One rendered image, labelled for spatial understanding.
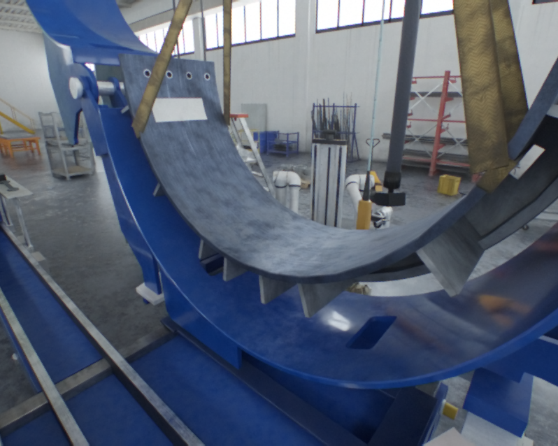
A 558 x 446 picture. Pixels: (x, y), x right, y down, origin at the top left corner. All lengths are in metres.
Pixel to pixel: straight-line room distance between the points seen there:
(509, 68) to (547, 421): 2.51
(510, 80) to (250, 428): 1.94
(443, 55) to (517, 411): 11.17
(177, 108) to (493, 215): 1.88
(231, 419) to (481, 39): 1.89
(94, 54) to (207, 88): 0.77
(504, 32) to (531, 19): 10.37
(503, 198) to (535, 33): 10.53
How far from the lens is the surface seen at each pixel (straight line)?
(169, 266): 2.09
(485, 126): 0.93
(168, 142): 2.17
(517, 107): 1.55
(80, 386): 2.31
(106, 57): 2.71
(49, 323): 2.95
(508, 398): 1.79
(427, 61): 12.27
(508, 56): 1.53
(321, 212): 3.39
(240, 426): 1.93
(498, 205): 1.42
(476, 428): 1.74
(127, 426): 2.07
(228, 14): 2.26
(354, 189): 2.86
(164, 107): 2.26
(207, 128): 2.37
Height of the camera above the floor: 2.12
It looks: 21 degrees down
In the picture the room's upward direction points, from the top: straight up
